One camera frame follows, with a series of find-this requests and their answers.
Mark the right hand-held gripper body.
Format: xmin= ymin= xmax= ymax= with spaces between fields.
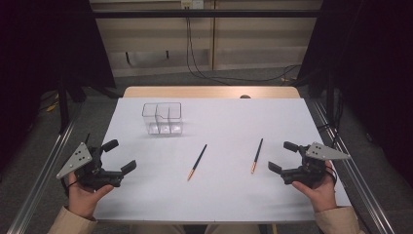
xmin=281 ymin=141 xmax=352 ymax=190

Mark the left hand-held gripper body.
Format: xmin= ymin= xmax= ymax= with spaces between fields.
xmin=56 ymin=141 xmax=125 ymax=192

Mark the black pencil with orange tip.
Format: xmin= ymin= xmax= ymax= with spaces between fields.
xmin=186 ymin=143 xmax=208 ymax=182
xmin=249 ymin=137 xmax=264 ymax=175

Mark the clear plastic pen holder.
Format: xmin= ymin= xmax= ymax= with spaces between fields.
xmin=141 ymin=101 xmax=184 ymax=137

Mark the person's left hand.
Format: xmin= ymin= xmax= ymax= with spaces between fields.
xmin=67 ymin=172 xmax=115 ymax=220

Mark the person's right hand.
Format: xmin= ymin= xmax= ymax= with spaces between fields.
xmin=291 ymin=160 xmax=339 ymax=214

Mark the black metal stand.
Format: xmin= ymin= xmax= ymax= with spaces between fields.
xmin=325 ymin=69 xmax=336 ymax=126
xmin=57 ymin=73 xmax=71 ymax=135

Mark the white table mat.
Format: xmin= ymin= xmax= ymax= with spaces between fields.
xmin=92 ymin=97 xmax=354 ymax=223

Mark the wooden table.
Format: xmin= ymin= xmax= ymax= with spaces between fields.
xmin=122 ymin=86 xmax=301 ymax=99

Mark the dark curtain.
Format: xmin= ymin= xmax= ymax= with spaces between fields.
xmin=0 ymin=0 xmax=117 ymax=167
xmin=296 ymin=0 xmax=413 ymax=186

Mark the black horizontal metal bar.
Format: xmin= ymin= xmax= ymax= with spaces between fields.
xmin=91 ymin=9 xmax=322 ymax=20

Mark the left hand-held gripper black cable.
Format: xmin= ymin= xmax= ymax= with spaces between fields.
xmin=59 ymin=176 xmax=80 ymax=198

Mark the hand-held gripper black cable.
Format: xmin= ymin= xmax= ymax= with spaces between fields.
xmin=59 ymin=176 xmax=80 ymax=198
xmin=325 ymin=166 xmax=339 ymax=189

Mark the right hand-held gripper black cable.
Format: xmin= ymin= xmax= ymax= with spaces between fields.
xmin=325 ymin=166 xmax=339 ymax=189

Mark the aluminium floor rail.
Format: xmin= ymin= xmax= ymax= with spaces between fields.
xmin=311 ymin=97 xmax=396 ymax=234
xmin=6 ymin=100 xmax=86 ymax=234

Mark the black wall cable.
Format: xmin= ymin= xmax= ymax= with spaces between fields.
xmin=187 ymin=18 xmax=302 ymax=83
xmin=185 ymin=18 xmax=230 ymax=87

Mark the white wall socket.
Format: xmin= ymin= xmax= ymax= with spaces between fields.
xmin=180 ymin=0 xmax=205 ymax=10

